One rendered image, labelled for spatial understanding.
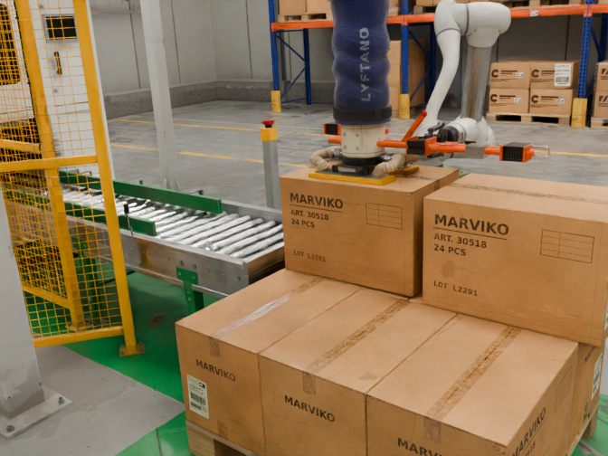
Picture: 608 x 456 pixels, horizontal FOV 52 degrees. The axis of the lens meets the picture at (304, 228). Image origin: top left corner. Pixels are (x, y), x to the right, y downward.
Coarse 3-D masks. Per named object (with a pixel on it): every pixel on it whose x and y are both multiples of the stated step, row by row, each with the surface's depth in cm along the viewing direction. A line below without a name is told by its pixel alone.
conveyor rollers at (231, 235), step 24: (48, 192) 417; (72, 192) 412; (96, 192) 407; (144, 216) 349; (168, 216) 350; (192, 216) 342; (216, 216) 343; (168, 240) 307; (192, 240) 307; (216, 240) 307; (240, 240) 307; (264, 240) 298
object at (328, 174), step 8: (328, 168) 247; (336, 168) 241; (368, 168) 233; (312, 176) 244; (320, 176) 241; (328, 176) 239; (336, 176) 237; (344, 176) 235; (352, 176) 234; (360, 176) 232; (368, 176) 230; (376, 176) 229; (384, 176) 230; (392, 176) 231; (368, 184) 229; (376, 184) 227; (384, 184) 226
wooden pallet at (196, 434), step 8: (592, 408) 226; (592, 416) 228; (192, 424) 229; (584, 424) 219; (592, 424) 230; (192, 432) 231; (200, 432) 228; (208, 432) 224; (584, 432) 231; (592, 432) 233; (192, 440) 232; (200, 440) 229; (208, 440) 226; (216, 440) 225; (224, 440) 219; (576, 440) 213; (192, 448) 234; (200, 448) 230; (208, 448) 227; (216, 448) 226; (224, 448) 229; (232, 448) 233; (240, 448) 215
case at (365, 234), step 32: (288, 192) 250; (320, 192) 240; (352, 192) 231; (384, 192) 222; (416, 192) 218; (288, 224) 254; (320, 224) 244; (352, 224) 235; (384, 224) 226; (416, 224) 221; (288, 256) 259; (320, 256) 248; (352, 256) 239; (384, 256) 230; (416, 256) 225; (384, 288) 234; (416, 288) 228
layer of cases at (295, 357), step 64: (192, 320) 220; (256, 320) 217; (320, 320) 215; (384, 320) 213; (448, 320) 211; (192, 384) 222; (256, 384) 200; (320, 384) 181; (384, 384) 175; (448, 384) 174; (512, 384) 172; (576, 384) 199; (256, 448) 209; (320, 448) 189; (384, 448) 173; (448, 448) 159; (512, 448) 152
